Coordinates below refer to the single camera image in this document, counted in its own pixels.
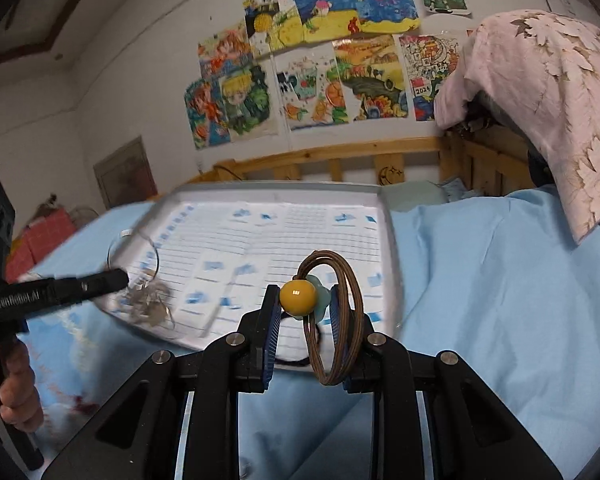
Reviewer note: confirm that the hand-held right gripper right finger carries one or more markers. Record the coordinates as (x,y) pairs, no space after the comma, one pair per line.
(336,332)

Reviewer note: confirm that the grey tray with lined paper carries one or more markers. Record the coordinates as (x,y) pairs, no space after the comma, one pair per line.
(280,240)

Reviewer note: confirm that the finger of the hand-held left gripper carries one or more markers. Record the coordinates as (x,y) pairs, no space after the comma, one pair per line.
(90,285)

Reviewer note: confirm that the person's left hand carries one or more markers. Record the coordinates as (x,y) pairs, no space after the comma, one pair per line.
(20,400)

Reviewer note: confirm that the group of children's wall drawings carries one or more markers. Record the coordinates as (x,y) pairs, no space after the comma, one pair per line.
(330,5)

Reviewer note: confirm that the pale green pillow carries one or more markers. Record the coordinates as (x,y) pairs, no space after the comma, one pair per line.
(410,195)

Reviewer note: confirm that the light blue bedsheet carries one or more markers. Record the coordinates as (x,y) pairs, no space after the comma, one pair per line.
(480,285)

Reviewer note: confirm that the pink floral blanket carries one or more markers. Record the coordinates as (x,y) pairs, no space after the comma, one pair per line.
(555,85)

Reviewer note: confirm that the small wooden wall door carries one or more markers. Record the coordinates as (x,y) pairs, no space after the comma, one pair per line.
(125,175)

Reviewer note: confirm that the red box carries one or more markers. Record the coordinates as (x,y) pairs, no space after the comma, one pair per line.
(40,240)

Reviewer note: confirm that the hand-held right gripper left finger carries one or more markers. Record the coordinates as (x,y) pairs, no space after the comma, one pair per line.
(272,330)

